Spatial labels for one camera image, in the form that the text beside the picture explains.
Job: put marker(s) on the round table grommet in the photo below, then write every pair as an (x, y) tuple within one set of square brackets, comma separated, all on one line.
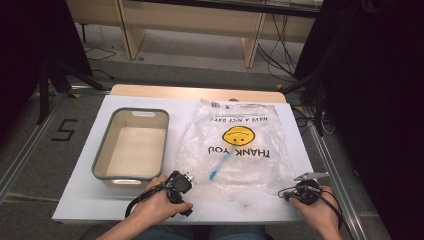
[(233, 99)]

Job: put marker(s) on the black tripod stand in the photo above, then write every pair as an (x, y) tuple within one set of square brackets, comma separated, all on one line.
[(45, 90)]

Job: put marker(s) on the wooden shelf unit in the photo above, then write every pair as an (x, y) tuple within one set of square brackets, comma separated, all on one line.
[(200, 20)]

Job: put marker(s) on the wooden table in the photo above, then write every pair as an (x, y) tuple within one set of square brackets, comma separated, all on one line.
[(200, 91)]

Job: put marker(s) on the metal floor rail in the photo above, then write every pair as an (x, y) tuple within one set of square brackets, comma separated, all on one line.
[(346, 200), (30, 150)]

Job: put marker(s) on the black curtain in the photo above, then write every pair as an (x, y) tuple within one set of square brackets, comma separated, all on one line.
[(376, 83), (33, 40)]

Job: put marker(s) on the person's right hand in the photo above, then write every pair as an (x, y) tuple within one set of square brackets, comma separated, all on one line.
[(323, 215)]

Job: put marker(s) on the clear plastic smiley bag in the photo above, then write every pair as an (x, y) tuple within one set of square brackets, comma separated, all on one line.
[(260, 173)]

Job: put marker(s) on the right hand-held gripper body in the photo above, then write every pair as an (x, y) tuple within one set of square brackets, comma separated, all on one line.
[(308, 193)]

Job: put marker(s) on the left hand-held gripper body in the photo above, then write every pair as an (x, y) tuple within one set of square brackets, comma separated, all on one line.
[(180, 182)]

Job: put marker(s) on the person's left hand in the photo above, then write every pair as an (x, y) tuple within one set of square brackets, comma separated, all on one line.
[(155, 210)]

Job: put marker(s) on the beige bin with grey rim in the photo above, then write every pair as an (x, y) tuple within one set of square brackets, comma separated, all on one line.
[(133, 150)]

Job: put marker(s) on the black metal stand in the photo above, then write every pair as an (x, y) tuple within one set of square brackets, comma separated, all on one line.
[(320, 100)]

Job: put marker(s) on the blue toothbrush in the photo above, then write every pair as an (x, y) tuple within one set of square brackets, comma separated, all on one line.
[(220, 163)]

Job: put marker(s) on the white table board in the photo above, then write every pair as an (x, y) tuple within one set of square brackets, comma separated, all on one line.
[(186, 106)]

